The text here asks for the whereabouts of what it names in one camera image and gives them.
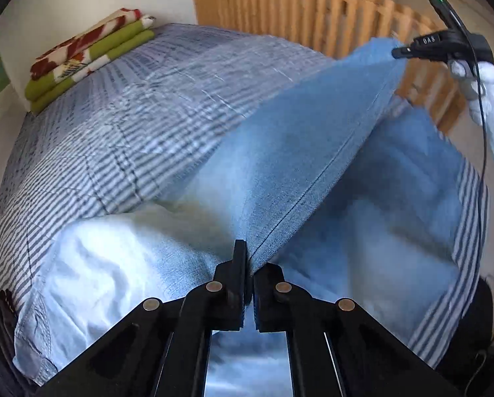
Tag wooden slatted bed rail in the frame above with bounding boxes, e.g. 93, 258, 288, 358
191, 0, 467, 136

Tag green floral folded blanket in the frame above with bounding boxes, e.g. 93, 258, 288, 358
24, 8, 155, 115

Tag light blue denim jeans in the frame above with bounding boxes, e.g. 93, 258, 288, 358
14, 39, 487, 385

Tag blue white striped quilt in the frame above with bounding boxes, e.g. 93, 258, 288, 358
0, 22, 491, 368

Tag white gloved right hand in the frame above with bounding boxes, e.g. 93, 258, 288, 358
448, 60, 494, 156

